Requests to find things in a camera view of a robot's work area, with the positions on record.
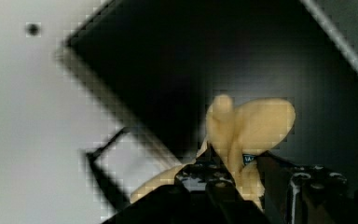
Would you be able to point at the black silver toaster oven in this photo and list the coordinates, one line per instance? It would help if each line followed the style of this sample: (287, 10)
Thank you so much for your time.
(156, 66)

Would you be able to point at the peeled yellow toy banana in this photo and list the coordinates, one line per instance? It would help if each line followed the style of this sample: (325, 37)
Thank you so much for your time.
(252, 128)

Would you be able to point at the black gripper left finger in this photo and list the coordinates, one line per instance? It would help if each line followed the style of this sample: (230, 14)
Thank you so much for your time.
(201, 193)

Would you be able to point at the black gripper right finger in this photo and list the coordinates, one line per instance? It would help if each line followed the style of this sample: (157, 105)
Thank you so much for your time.
(306, 194)

